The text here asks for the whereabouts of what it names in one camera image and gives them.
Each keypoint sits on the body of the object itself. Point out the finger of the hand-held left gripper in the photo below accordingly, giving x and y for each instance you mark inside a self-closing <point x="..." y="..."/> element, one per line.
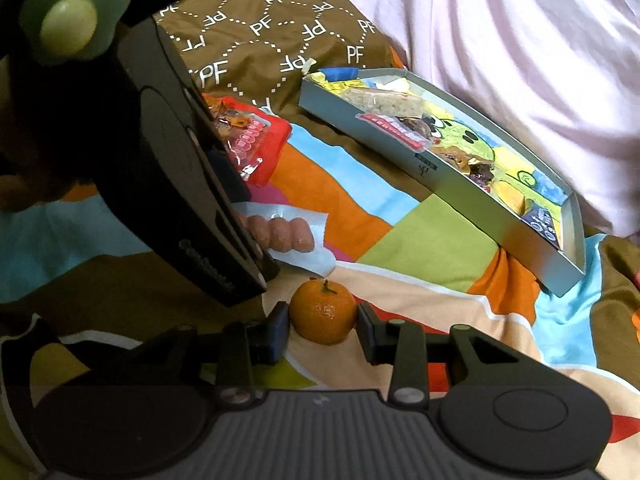
<point x="230" y="180"/>

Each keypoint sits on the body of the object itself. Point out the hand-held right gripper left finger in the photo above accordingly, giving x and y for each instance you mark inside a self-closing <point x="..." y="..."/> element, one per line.
<point x="277" y="332"/>

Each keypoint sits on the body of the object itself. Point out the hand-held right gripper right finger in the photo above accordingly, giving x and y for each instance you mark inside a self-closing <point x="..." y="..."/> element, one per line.
<point x="367" y="335"/>

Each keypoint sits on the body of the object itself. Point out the orange tangerine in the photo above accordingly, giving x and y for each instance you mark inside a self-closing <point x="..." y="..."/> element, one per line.
<point x="323" y="312"/>

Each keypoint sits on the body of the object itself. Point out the pink sausage packet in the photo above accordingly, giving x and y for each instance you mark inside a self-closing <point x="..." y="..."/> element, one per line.
<point x="290" y="235"/>

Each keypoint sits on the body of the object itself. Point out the yellow snack stick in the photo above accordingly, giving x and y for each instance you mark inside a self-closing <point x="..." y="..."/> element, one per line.
<point x="322" y="80"/>

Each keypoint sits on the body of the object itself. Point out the red clear snack packet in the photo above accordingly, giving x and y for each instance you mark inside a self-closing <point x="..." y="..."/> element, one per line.
<point x="395" y="127"/>

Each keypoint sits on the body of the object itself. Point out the red candy packet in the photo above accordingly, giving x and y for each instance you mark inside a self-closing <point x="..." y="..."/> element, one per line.
<point x="255" y="135"/>

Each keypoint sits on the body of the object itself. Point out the colourful patchwork blanket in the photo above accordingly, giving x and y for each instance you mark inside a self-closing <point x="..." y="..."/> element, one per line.
<point x="440" y="240"/>

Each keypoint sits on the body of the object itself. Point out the brown patterned pillow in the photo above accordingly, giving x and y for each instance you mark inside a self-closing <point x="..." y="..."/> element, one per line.
<point x="270" y="35"/>

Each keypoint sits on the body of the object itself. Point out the blue wrapper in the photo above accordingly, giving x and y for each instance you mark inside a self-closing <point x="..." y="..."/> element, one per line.
<point x="340" y="72"/>

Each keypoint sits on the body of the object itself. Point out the rice cracker packet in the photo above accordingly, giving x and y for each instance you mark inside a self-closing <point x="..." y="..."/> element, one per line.
<point x="382" y="100"/>

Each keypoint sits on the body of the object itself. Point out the brown snack packet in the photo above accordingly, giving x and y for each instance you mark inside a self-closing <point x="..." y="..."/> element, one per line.
<point x="465" y="162"/>

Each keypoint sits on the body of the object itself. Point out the dark blue snack packet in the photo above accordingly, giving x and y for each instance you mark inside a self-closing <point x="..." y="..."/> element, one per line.
<point x="542" y="225"/>

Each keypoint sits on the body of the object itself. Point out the pink cloth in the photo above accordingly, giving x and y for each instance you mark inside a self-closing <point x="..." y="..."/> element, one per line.
<point x="525" y="60"/>

